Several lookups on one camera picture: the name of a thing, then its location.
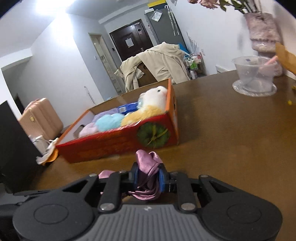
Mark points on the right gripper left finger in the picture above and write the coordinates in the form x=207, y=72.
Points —
x=113, y=188

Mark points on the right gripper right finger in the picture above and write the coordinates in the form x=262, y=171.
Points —
x=182, y=186

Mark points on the pink satin bow scrunchie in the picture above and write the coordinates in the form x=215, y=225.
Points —
x=148, y=187

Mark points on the light blue plush toy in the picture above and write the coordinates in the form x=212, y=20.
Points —
x=109, y=122

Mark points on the blue tissue pack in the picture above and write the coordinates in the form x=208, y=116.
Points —
x=128, y=108

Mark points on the black paper shopping bag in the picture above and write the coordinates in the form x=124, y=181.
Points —
x=18, y=154

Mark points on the red orange cardboard box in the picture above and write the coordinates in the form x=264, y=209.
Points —
x=153, y=133

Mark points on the orange cloth with white items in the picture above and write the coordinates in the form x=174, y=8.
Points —
x=50, y=154

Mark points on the white and yellow plush toy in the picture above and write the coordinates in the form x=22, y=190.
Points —
x=150, y=103

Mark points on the pink hard-shell suitcase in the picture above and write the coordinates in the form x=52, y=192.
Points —
x=40, y=119

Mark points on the beige coat on chair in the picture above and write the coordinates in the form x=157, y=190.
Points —
x=163, y=61

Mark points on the clear plastic cup with saucer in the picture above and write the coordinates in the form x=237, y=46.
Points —
x=256, y=76

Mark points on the dark brown entrance door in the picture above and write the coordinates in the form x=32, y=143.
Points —
x=131, y=39

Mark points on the grey refrigerator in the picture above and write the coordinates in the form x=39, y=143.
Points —
x=165, y=29

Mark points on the brown paper liner stack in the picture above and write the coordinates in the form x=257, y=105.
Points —
x=287, y=59

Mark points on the pink textured vase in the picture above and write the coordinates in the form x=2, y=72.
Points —
x=263, y=33

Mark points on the dried pink rose bouquet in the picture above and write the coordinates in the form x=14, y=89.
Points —
x=242, y=6

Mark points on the white charger with cable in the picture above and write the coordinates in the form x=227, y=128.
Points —
x=40, y=143

